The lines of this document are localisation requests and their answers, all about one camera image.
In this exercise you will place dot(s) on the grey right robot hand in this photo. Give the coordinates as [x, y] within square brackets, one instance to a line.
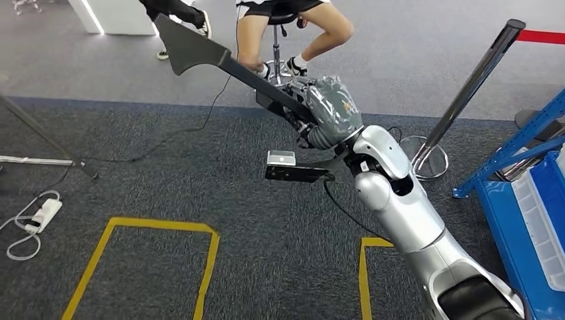
[333, 110]

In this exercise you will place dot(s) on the black plastic plate bracket part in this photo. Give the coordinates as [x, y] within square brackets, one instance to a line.
[190, 44]

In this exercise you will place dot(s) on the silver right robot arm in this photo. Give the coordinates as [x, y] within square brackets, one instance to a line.
[410, 216]

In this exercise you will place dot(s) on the blue steel shelf rack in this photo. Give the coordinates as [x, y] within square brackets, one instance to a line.
[499, 221]

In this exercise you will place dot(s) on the black chrome swivel stool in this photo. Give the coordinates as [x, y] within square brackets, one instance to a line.
[276, 48]

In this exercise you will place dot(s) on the person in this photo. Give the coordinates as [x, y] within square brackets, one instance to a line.
[251, 40]
[176, 9]

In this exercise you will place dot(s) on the chrome stanchion with round base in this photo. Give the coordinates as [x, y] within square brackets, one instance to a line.
[516, 170]
[472, 79]

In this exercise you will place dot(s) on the dark round stanchion base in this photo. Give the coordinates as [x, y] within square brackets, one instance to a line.
[534, 120]

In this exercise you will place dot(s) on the yellow floor tape square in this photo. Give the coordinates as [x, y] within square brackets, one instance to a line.
[163, 224]

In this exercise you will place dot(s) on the red barrier belt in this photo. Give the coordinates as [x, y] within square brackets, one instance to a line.
[543, 37]

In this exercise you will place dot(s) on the blue plastic crate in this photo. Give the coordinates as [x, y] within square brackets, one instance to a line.
[547, 176]

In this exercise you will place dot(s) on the white power strip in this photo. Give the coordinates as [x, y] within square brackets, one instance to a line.
[46, 214]

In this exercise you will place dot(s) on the chrome swivel chair base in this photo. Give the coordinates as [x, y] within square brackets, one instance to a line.
[28, 5]

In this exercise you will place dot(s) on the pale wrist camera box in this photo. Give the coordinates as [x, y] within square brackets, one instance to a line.
[281, 157]

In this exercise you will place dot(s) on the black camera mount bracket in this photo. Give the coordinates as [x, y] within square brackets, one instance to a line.
[295, 173]

